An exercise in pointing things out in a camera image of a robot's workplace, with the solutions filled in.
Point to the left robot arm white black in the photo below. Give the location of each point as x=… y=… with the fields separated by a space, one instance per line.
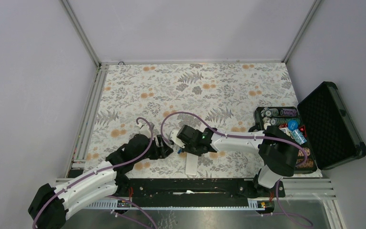
x=53 y=206

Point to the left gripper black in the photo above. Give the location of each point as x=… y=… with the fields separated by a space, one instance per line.
x=160 y=152

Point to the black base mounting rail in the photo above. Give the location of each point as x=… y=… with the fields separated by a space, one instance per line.
x=195 y=192

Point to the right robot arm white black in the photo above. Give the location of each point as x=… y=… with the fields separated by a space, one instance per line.
x=278 y=151

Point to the blue poker chip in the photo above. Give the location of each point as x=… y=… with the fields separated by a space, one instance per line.
x=293 y=125

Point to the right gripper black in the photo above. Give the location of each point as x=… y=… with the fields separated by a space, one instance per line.
x=187 y=149

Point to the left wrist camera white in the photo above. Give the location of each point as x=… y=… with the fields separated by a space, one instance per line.
x=145 y=130

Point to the floral patterned table mat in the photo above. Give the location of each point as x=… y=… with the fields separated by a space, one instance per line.
x=173 y=95

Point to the black poker chip case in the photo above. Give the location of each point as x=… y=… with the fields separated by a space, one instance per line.
x=331 y=136

